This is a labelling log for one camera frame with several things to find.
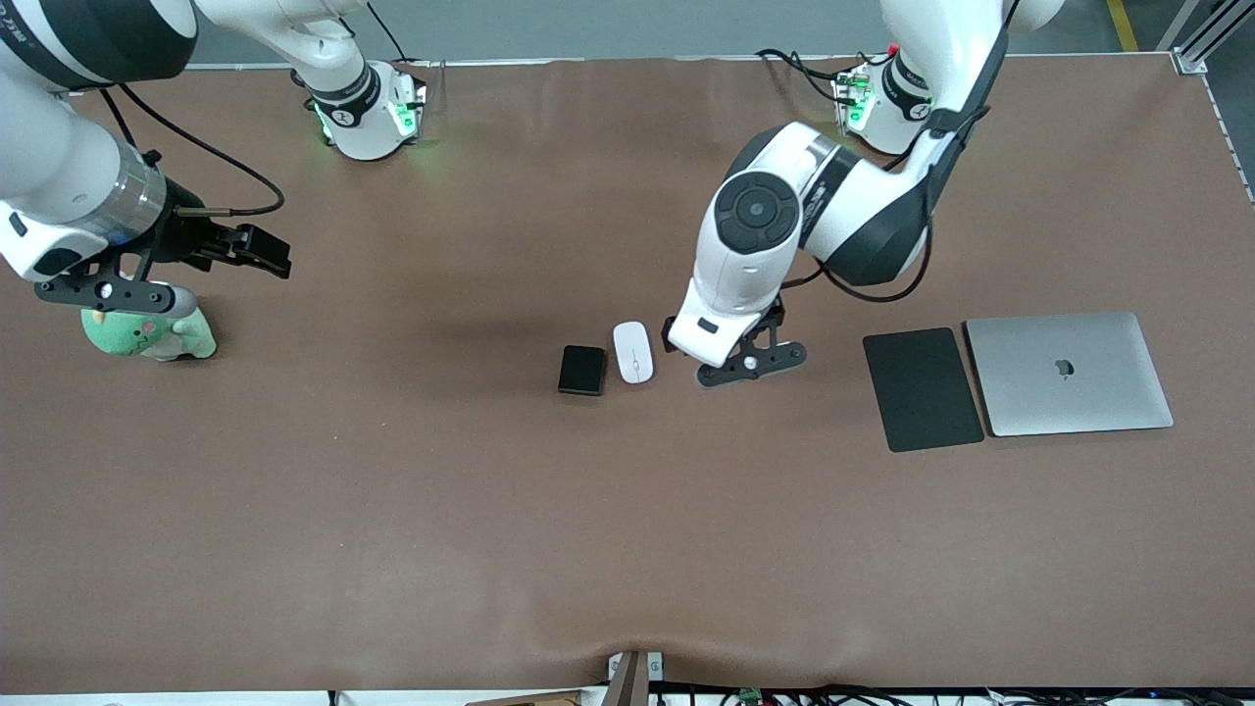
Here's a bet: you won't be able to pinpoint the white computer mouse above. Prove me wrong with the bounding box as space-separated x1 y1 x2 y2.
613 321 655 384

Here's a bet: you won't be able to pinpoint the black phone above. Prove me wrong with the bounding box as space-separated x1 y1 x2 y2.
558 345 607 397

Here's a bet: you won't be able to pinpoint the black mouse pad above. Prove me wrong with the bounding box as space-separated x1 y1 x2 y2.
863 328 985 454

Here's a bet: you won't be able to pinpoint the green dinosaur plush toy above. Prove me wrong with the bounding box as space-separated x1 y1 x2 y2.
80 306 218 362

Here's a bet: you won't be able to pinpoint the brown table cover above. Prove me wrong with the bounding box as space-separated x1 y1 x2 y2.
0 54 1255 692

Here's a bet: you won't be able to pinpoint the silver laptop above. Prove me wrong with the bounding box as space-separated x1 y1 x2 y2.
965 312 1175 437

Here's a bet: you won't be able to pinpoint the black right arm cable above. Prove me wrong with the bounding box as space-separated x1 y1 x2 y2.
98 83 286 217

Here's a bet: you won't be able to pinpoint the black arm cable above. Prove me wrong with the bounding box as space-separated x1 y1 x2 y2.
784 20 1011 303
98 83 286 217

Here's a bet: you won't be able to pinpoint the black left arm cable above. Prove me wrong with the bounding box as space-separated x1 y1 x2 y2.
784 20 1011 303

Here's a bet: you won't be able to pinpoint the black right base cable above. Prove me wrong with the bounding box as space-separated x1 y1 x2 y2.
368 0 413 65

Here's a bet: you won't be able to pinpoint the black left base cables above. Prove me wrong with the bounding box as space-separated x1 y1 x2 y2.
755 47 888 104

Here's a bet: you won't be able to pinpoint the metal table edge bracket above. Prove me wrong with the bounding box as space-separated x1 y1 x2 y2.
607 649 665 706

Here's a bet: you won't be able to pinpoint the aluminium frame post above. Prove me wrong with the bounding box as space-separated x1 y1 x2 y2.
1157 0 1255 76

